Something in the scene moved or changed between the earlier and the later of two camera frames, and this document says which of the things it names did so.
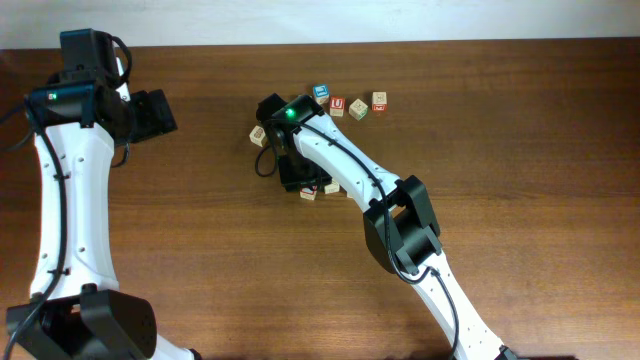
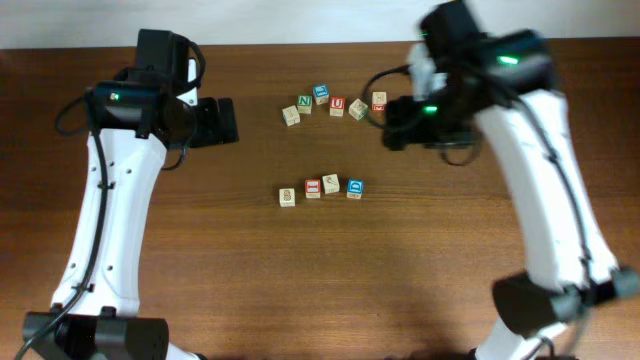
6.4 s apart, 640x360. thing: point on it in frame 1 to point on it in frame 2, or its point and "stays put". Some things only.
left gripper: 154,112 to 211,129
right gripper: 292,184 to 397,131
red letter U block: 337,106 stays put
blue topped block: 321,93 stays put
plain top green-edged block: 358,109 stays put
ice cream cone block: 334,187 stays put
